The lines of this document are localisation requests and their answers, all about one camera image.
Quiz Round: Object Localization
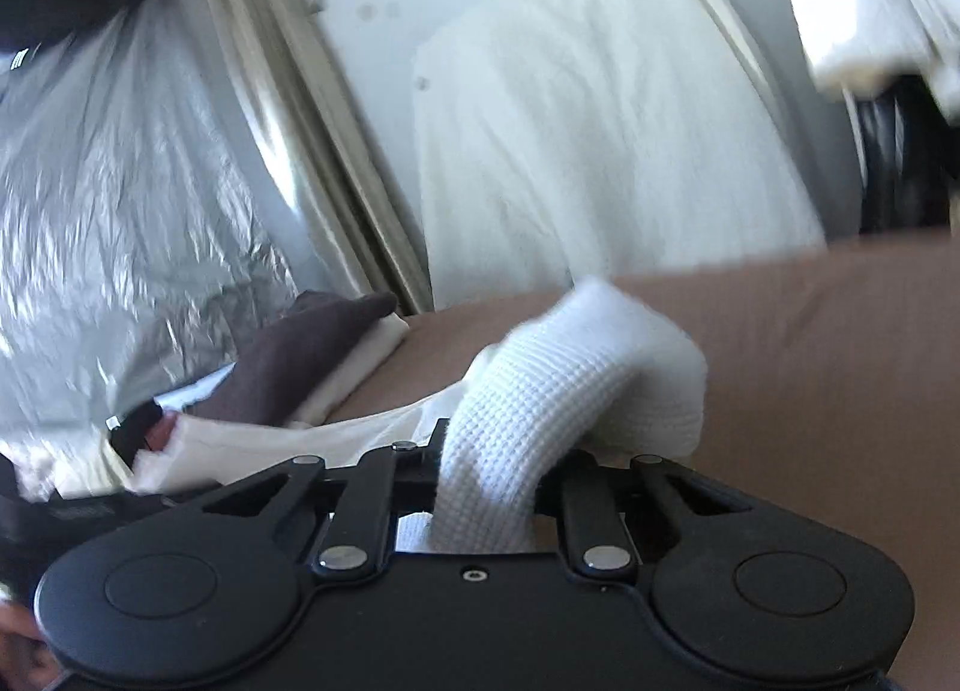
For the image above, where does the brown bed sheet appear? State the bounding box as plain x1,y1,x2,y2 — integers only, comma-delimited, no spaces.
330,226,960,691

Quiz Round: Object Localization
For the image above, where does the silver plastic sheet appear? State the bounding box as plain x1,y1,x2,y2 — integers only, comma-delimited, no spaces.
0,0,301,504

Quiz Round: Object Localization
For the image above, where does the person's left hand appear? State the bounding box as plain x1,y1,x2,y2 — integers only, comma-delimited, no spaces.
0,601,57,691

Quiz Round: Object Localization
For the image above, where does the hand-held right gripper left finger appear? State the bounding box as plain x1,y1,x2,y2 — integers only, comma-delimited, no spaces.
202,421,448,581

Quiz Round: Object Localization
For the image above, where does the cream draped cover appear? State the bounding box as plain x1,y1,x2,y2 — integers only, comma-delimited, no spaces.
411,0,830,313

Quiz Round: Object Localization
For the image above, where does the cream cloth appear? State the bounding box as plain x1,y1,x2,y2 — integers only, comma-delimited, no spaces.
15,436,140,501

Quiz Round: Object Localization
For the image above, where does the black cloth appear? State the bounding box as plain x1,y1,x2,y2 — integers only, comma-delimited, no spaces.
109,398,166,456

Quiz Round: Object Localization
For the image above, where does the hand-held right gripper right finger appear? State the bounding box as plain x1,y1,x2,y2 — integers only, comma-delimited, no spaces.
536,452,751,581

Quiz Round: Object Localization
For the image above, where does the golden curtain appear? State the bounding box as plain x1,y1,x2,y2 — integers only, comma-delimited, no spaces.
180,0,436,313

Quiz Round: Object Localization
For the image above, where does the cream folded garment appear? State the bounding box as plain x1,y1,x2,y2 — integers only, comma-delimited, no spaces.
292,312,412,426

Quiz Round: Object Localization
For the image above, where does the dark brown folded garment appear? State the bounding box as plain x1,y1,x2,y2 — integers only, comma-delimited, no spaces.
191,290,398,429

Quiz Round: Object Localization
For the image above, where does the black glossy object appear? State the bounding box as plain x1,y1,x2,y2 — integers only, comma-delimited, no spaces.
844,72,960,238

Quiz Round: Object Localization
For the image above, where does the white waffle garment green trim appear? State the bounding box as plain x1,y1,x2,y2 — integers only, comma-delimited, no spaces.
394,276,710,557

